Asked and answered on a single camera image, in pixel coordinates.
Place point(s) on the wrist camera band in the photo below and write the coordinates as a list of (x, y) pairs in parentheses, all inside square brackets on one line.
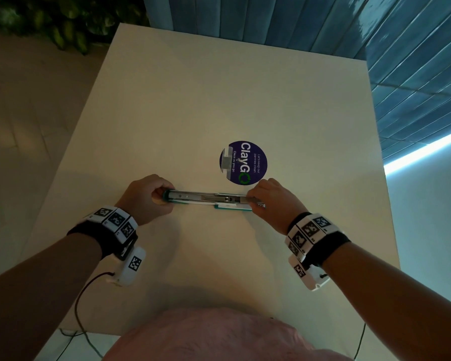
[(310, 244), (116, 236)]

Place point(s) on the teal and silver stapler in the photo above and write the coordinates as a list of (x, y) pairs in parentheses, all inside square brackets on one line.
[(210, 199)]

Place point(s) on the person's right hand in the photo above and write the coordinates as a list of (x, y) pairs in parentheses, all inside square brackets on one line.
[(278, 206)]

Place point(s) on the person's left thumb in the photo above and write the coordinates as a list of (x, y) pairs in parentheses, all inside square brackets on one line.
[(162, 192)]

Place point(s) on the right wrist camera band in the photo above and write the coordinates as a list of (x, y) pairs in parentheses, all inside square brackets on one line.
[(310, 244)]

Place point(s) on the round purple sticker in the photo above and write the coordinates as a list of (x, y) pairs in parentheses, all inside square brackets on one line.
[(243, 162)]

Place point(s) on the person's right thumb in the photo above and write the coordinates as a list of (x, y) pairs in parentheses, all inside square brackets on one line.
[(256, 194)]

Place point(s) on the green leafy plant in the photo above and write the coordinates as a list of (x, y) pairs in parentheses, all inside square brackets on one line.
[(65, 20)]

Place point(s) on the person's left hand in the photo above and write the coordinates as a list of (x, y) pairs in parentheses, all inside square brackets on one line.
[(142, 201)]

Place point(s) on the person's left forearm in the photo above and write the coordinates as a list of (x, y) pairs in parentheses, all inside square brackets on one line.
[(34, 293)]

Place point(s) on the pink shirt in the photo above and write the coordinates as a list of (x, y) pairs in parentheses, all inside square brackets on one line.
[(218, 336)]

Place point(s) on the person's right forearm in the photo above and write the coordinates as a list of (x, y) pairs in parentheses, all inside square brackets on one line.
[(402, 308)]

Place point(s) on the left wrist camera band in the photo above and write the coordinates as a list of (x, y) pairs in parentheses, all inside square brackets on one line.
[(116, 236)]

